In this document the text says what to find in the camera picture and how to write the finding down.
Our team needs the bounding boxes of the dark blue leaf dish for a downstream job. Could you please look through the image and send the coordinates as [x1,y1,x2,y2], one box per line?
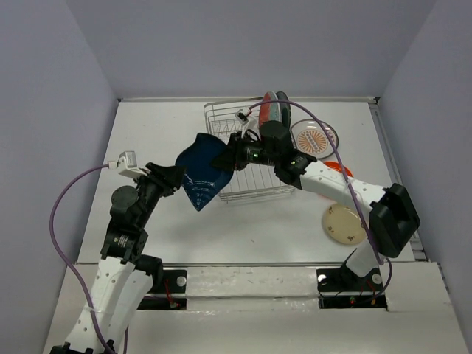
[175,133,233,212]

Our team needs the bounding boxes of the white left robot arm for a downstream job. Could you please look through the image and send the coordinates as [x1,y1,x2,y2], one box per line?
[49,157,186,353]

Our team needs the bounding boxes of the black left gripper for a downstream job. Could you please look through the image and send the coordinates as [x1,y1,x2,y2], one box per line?
[132,162,187,228]

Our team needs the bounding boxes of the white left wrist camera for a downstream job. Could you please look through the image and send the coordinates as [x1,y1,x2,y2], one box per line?
[107,150,148,179]

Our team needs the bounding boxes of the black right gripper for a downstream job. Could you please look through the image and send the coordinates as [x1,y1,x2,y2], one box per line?
[210,130,279,170]

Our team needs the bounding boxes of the red and teal floral plate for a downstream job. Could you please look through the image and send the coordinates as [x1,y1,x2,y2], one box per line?
[258,91,282,126]

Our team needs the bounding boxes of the stainless wire dish rack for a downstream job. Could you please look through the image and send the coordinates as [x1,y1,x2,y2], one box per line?
[204,97,295,202]

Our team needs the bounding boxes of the cream floral small plate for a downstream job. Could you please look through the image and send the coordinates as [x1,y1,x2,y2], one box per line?
[322,203,367,246]

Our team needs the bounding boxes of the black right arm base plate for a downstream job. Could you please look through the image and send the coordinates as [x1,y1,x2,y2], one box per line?
[316,268,387,310]

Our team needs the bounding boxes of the white plate with orange sunburst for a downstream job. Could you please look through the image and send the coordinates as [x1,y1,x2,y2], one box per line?
[289,119,339,160]

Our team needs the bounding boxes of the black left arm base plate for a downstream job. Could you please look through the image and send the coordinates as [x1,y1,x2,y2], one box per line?
[138,268,187,310]

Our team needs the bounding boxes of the orange round plate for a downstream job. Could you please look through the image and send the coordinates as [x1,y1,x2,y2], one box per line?
[324,161,353,177]

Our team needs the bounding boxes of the teal round plate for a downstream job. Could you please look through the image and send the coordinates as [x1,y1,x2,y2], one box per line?
[276,91,291,128]

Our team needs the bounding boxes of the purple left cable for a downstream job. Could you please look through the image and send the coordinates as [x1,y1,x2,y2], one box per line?
[49,164,130,354]

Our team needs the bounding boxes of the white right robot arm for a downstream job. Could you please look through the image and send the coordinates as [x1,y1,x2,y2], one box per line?
[212,121,420,289]

